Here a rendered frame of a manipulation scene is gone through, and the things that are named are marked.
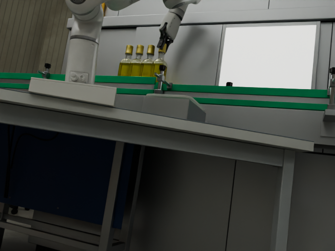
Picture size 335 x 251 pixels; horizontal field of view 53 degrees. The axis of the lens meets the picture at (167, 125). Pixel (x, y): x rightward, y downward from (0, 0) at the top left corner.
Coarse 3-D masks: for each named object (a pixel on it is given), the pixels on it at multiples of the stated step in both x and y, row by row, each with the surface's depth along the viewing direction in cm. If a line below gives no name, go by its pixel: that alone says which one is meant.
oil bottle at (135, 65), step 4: (132, 60) 159; (136, 60) 158; (140, 60) 158; (132, 64) 158; (136, 64) 158; (140, 64) 157; (132, 68) 158; (136, 68) 157; (140, 68) 158; (132, 72) 158; (136, 72) 157
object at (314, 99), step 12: (180, 84) 146; (192, 96) 143; (204, 96) 141; (216, 96) 139; (228, 96) 138; (240, 96) 136; (252, 96) 134; (264, 96) 132; (276, 96) 131; (288, 96) 129; (300, 96) 127; (312, 96) 126; (324, 96) 124; (288, 108) 128; (300, 108) 126; (312, 108) 125; (324, 108) 123
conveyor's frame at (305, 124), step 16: (128, 96) 141; (144, 96) 138; (208, 112) 137; (224, 112) 135; (240, 112) 132; (256, 112) 130; (272, 112) 128; (288, 112) 126; (304, 112) 124; (320, 112) 122; (256, 128) 129; (272, 128) 127; (288, 128) 125; (304, 128) 123; (320, 128) 121; (320, 144) 131
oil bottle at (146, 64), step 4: (144, 60) 157; (148, 60) 156; (152, 60) 156; (144, 64) 156; (148, 64) 156; (152, 64) 156; (144, 68) 156; (148, 68) 155; (140, 72) 156; (144, 72) 156; (148, 72) 155; (140, 76) 156; (144, 76) 155; (148, 76) 154
